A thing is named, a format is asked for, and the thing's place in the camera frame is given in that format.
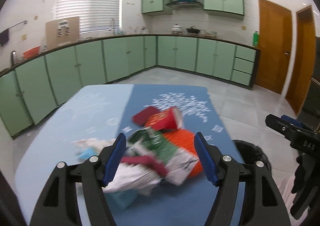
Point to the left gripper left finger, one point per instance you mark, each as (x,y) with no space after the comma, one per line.
(111,157)

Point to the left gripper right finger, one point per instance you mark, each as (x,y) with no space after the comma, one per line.
(207,155)

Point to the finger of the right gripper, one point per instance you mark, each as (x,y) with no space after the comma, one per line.
(274,122)
(291,123)

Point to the orange foam fruit net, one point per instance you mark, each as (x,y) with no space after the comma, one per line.
(185,139)

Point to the white floral snack wrapper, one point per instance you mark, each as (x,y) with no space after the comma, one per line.
(177,162)

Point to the white tissue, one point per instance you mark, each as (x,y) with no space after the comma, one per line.
(140,173)

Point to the red paper cup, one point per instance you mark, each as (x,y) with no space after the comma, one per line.
(169,119)

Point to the green lower kitchen cabinets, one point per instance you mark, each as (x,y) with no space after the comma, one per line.
(33,89)

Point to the chrome kitchen faucet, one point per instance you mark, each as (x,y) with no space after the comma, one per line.
(113,26)

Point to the pink striped cloth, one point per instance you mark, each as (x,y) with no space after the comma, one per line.
(285,188)

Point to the blue white tissue packet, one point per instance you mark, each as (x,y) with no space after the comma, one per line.
(119,200)

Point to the wooden door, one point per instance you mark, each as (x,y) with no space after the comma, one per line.
(304,59)
(275,42)

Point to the dark red sponge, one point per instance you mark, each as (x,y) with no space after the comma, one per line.
(142,117)

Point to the green plastic bottle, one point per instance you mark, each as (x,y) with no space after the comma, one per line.
(255,38)

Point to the black wok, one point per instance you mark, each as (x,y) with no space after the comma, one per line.
(192,30)

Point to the white cooking pot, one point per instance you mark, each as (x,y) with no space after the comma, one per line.
(176,29)

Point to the orange plastic basin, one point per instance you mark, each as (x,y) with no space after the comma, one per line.
(31,53)

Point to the cardboard box with print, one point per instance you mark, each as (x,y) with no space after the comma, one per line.
(62,31)

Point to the range hood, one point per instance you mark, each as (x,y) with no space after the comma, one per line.
(184,4)

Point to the dark hanging towel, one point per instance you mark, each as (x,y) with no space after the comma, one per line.
(4,37)

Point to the metal towel rail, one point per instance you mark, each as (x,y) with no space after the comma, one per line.
(13,26)

